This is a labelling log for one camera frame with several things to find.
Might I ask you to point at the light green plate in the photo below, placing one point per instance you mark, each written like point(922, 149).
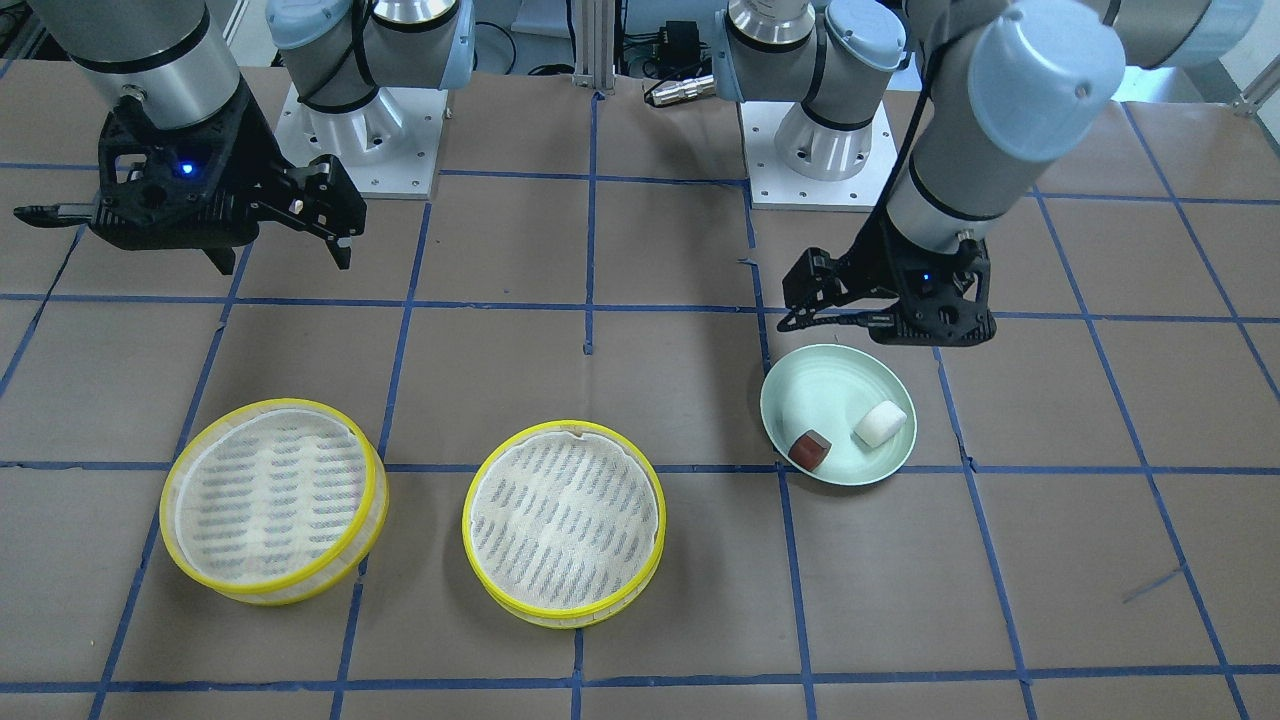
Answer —
point(828, 388)

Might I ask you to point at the silver cylindrical connector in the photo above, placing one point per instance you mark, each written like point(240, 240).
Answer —
point(671, 92)

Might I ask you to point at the black box on floor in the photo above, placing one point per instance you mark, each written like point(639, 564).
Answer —
point(675, 50)

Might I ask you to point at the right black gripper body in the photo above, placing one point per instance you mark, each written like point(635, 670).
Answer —
point(243, 160)

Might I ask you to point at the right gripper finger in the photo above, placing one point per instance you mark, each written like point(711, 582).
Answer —
point(64, 214)
point(319, 199)

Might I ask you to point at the aluminium frame post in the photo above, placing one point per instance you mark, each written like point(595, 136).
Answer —
point(595, 34)

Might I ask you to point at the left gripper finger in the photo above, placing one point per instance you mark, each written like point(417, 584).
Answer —
point(801, 318)
point(816, 282)

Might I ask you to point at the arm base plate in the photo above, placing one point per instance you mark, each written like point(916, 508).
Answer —
point(796, 164)
point(389, 148)

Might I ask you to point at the white steamed bun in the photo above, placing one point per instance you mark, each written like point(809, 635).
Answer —
point(880, 424)

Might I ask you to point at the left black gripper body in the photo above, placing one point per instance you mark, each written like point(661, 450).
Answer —
point(872, 262)

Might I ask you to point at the brown steamed bun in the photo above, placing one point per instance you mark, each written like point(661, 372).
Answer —
point(809, 450)

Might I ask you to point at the yellow bamboo steamer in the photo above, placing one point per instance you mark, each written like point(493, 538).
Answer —
point(564, 524)
point(275, 502)

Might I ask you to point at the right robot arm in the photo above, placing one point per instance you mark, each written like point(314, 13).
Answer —
point(172, 57)

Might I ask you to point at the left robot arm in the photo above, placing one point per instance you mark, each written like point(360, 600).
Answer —
point(1008, 87)

